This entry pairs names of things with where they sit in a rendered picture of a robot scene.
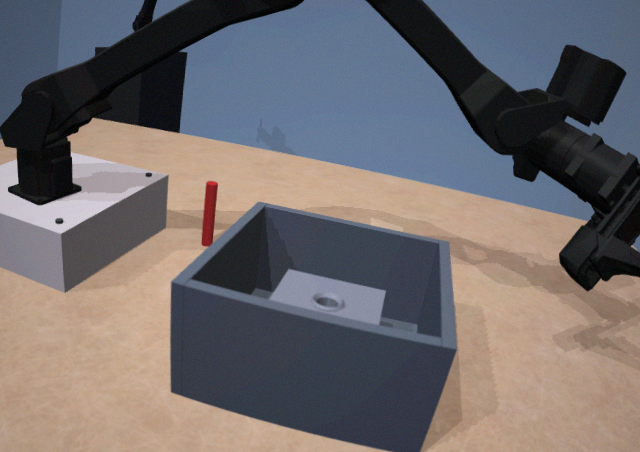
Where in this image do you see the red peg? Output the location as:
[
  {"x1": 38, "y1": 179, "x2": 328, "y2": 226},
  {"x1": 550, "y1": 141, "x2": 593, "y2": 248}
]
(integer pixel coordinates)
[{"x1": 202, "y1": 182, "x2": 218, "y2": 246}]

